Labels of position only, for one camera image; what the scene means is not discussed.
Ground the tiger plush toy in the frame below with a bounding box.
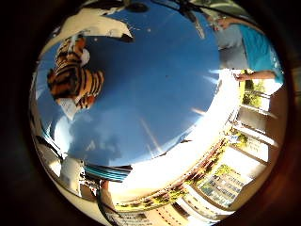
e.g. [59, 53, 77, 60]
[46, 35, 105, 121]

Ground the white plastic container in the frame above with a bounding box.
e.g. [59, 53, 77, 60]
[39, 6, 135, 59]

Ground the black round disc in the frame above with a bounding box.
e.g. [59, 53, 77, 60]
[125, 2, 151, 14]

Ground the person in teal shirt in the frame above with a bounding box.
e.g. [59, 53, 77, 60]
[206, 13, 285, 95]

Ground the blue striped cable bundle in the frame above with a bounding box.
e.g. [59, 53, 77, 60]
[82, 164, 133, 184]

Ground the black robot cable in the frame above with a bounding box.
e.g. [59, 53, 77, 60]
[93, 178, 118, 226]

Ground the black looped cable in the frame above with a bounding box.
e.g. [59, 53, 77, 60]
[150, 0, 259, 25]

